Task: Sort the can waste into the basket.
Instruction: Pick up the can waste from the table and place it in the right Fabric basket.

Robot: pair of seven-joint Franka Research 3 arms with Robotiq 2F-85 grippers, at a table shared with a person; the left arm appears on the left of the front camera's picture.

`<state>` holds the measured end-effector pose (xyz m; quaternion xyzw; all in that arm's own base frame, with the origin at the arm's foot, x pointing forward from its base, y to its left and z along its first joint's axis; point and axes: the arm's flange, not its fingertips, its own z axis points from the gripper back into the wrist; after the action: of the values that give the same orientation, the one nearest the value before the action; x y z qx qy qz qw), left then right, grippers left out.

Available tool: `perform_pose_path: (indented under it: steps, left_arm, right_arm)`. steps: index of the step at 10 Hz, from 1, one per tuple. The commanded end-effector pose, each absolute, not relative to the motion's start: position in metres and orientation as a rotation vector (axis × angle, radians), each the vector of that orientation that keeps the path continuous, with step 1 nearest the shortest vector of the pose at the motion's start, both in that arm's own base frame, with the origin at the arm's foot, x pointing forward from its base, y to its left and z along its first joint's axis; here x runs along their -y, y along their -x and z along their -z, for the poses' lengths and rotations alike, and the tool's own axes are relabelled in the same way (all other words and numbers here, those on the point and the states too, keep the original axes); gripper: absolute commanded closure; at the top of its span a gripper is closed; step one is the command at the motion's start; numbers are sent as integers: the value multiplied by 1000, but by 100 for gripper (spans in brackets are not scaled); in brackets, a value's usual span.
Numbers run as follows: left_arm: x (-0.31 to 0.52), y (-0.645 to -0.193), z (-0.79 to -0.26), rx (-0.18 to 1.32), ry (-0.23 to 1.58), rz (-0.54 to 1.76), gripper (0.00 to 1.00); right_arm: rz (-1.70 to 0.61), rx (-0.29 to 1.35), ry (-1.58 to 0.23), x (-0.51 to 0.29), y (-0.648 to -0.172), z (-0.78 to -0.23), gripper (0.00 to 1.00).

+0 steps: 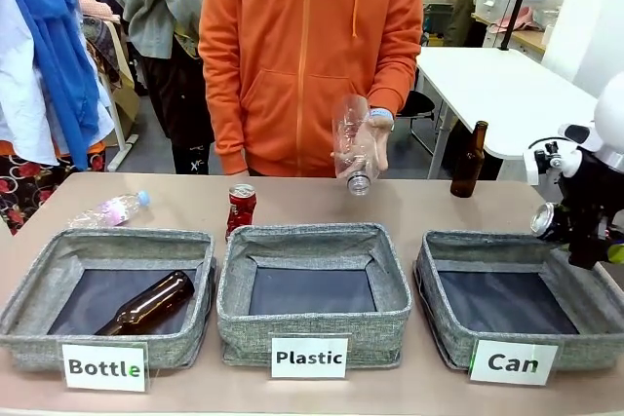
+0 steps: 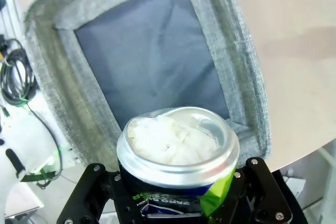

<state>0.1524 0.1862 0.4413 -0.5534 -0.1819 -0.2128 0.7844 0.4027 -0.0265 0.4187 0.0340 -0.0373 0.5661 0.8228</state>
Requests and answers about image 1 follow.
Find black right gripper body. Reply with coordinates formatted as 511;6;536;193
557;150;616;242

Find silver aluminium can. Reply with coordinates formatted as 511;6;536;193
529;201;569;244

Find clear crushed plastic bottle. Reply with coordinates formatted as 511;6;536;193
331;94;382;199

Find person's right forearm orange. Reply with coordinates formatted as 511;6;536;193
198;55;251;176

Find person's left forearm orange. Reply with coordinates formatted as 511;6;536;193
366;20;427;116

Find white sign reading Can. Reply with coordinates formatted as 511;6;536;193
468;337;562;387

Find grey fabric basket can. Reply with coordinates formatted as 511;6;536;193
412;229;624;372

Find grey fabric basket plastic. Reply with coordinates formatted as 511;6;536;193
215;223;413;370

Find crushed red drink can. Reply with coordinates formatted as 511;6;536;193
224;183;258;243

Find grey fabric basket bottle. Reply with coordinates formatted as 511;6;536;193
0;226;217;372

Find person's left hand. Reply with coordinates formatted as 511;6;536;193
331;116;395;179

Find brown glass bottle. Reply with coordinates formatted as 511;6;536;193
449;120;490;199
94;269;196;337

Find white work table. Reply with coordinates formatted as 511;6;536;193
415;47;605;179

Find black chair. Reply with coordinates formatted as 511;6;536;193
395;89;439;155

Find pink cloth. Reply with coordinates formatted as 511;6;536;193
488;6;536;33

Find white sign reading Plastic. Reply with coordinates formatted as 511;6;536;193
268;332;352;381

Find orange zip hoodie torso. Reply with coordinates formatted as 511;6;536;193
198;0;427;178

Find black trousers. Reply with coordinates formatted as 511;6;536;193
137;39;215;176

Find white clothes rack leg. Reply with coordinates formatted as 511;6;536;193
103;57;141;172

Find pink-label clear plastic bottle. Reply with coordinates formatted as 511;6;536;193
67;190;152;230

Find grey hanging jacket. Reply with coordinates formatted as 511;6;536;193
93;0;210;62

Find white sign reading Bottle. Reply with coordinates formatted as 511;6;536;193
60;341;149;394

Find brown patterned cloth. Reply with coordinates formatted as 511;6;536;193
79;15;124;87

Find blue hanging cloth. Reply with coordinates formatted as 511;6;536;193
0;0;102;171

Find red black floral cloth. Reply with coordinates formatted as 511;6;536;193
0;139;107;237

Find white hanging cloth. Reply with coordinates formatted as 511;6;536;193
0;0;117;168

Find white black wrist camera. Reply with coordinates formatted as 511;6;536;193
523;123;594;179

